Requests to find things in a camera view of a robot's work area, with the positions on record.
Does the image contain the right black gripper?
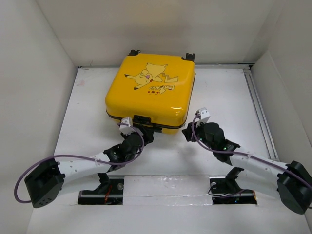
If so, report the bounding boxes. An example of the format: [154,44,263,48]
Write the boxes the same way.
[181,118,216,152]

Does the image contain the yellow hard-shell suitcase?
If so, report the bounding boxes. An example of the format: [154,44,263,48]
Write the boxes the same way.
[105,50,195,134]

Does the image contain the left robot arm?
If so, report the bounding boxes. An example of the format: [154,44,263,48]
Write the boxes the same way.
[24,126,154,208]

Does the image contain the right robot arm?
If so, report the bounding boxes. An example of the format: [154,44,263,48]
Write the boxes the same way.
[182,122,312,215]

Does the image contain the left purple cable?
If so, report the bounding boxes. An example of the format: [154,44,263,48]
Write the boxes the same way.
[14,121,146,203]

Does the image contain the purple cable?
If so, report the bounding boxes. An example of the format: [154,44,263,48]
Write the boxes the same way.
[191,114,312,209]
[14,121,146,203]

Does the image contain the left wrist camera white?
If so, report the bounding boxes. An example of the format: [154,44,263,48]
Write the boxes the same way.
[118,117,134,136]

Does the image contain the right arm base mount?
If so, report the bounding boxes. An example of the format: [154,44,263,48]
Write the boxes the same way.
[208,167,257,205]

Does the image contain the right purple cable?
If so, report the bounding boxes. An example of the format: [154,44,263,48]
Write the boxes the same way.
[191,114,312,209]

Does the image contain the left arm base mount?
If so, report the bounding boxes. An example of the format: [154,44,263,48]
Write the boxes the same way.
[78,173,125,205]

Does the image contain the aluminium frame rail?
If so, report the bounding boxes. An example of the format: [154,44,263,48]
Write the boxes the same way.
[243,65,279,161]

